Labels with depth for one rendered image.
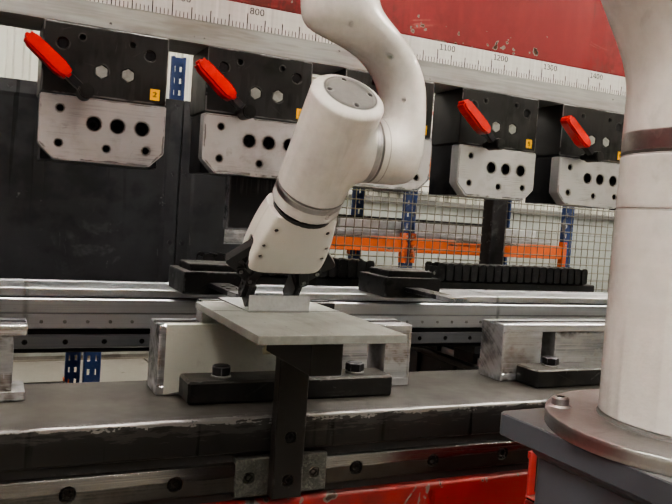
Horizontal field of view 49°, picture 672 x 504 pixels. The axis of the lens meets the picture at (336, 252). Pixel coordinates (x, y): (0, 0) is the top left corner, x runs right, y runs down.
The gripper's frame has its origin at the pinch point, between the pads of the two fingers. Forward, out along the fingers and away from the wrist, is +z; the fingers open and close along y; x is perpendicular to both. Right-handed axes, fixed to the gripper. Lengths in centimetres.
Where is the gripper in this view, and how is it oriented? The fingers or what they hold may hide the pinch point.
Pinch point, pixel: (269, 290)
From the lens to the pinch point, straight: 99.0
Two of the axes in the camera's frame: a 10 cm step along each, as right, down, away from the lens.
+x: 2.7, 7.1, -6.5
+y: -9.0, -0.4, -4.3
